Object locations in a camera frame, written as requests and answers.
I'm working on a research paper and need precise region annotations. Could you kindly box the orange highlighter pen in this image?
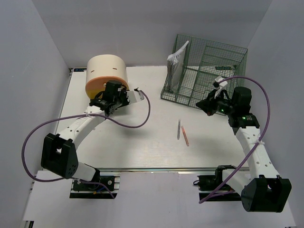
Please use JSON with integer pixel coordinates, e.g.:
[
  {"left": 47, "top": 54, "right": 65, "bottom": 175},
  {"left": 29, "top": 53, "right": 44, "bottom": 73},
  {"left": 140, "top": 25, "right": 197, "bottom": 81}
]
[{"left": 181, "top": 126, "right": 190, "bottom": 147}]

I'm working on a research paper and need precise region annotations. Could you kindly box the cream round drawer box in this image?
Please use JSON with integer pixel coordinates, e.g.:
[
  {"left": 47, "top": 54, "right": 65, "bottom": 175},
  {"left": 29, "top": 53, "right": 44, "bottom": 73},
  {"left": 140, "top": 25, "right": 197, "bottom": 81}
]
[{"left": 85, "top": 55, "right": 129, "bottom": 99}]

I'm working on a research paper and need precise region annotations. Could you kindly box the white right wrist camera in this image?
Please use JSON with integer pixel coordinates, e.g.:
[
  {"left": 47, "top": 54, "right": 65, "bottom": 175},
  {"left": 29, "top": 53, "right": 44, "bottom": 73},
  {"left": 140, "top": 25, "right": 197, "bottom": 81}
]
[{"left": 214, "top": 76, "right": 228, "bottom": 98}]

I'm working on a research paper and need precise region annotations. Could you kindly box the green wire mesh organizer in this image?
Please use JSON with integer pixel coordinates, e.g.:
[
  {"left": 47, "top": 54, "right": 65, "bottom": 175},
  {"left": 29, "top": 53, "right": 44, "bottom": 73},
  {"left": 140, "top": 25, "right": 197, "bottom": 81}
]
[{"left": 161, "top": 34, "right": 248, "bottom": 108}]

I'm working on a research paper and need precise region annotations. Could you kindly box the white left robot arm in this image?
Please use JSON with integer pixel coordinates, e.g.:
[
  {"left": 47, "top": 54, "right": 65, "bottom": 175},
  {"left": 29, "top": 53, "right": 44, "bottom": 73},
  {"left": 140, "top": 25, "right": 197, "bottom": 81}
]
[{"left": 41, "top": 80, "right": 129, "bottom": 190}]

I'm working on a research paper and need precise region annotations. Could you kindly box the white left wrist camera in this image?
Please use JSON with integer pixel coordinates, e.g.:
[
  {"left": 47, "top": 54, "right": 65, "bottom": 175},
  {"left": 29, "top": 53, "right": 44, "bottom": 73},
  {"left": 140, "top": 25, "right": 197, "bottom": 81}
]
[{"left": 126, "top": 88, "right": 144, "bottom": 105}]

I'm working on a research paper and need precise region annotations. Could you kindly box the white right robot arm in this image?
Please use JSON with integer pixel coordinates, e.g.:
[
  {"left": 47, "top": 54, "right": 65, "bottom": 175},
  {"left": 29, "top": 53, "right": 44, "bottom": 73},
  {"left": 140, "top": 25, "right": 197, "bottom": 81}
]
[{"left": 196, "top": 86, "right": 292, "bottom": 213}]

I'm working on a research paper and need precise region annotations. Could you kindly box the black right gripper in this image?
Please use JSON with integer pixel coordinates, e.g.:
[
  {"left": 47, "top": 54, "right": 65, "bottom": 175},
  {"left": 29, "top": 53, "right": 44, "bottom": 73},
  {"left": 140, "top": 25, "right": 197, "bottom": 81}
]
[{"left": 196, "top": 89, "right": 237, "bottom": 116}]

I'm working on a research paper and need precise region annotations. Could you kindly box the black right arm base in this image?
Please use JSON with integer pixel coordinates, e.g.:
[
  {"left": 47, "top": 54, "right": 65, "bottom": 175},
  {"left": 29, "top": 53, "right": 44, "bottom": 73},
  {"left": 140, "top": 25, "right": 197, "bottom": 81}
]
[{"left": 193, "top": 175, "right": 241, "bottom": 202}]

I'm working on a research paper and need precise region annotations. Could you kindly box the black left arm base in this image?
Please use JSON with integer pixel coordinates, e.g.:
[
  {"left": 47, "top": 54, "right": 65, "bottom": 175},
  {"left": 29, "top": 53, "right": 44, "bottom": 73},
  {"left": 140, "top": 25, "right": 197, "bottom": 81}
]
[{"left": 69, "top": 174, "right": 120, "bottom": 200}]

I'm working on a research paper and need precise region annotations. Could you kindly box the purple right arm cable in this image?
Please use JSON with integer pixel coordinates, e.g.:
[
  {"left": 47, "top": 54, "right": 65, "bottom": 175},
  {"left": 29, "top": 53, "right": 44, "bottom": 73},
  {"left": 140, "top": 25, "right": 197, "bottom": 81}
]
[{"left": 198, "top": 76, "right": 271, "bottom": 204}]

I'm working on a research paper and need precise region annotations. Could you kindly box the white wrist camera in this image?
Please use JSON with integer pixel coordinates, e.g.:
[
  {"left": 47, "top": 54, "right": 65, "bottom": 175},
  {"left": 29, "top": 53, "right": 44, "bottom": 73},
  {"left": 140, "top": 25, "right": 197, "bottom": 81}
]
[
  {"left": 126, "top": 88, "right": 144, "bottom": 105},
  {"left": 214, "top": 76, "right": 228, "bottom": 98}
]

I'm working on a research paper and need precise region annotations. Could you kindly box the grey white manual booklet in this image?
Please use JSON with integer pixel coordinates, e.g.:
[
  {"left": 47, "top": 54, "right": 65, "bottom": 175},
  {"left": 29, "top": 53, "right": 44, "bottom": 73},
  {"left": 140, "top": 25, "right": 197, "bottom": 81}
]
[{"left": 167, "top": 40, "right": 189, "bottom": 92}]

